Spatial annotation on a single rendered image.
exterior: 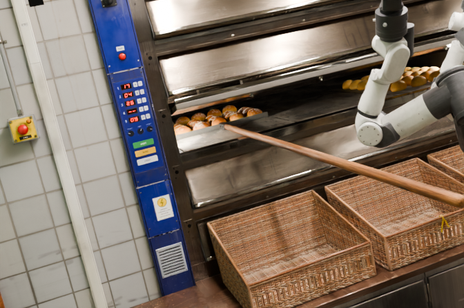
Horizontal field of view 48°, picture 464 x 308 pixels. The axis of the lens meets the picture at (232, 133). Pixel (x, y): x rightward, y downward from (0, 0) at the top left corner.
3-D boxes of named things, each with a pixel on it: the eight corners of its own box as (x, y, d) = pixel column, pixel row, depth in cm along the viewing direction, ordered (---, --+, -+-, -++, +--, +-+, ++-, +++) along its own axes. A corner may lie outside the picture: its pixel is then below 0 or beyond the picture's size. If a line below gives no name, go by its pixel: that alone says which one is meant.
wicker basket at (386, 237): (331, 238, 258) (321, 186, 253) (424, 206, 273) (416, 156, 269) (389, 273, 212) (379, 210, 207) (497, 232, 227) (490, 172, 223)
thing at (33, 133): (15, 142, 212) (8, 118, 210) (41, 136, 214) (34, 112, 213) (13, 144, 205) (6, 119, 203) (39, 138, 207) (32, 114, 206)
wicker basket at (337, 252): (217, 277, 241) (204, 222, 237) (322, 240, 257) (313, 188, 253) (253, 324, 196) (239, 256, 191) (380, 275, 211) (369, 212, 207)
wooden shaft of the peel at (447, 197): (470, 207, 113) (469, 194, 112) (459, 210, 112) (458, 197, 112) (230, 128, 275) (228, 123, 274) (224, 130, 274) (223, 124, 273)
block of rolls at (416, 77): (340, 90, 337) (338, 81, 336) (402, 74, 349) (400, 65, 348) (395, 92, 279) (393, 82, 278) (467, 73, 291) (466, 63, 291)
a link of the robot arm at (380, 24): (373, -7, 138) (373, 34, 144) (411, -11, 135) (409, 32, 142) (371, -23, 148) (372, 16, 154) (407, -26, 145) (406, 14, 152)
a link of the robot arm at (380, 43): (367, 20, 153) (368, 54, 159) (384, 32, 144) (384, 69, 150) (402, 10, 154) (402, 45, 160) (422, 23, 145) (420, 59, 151)
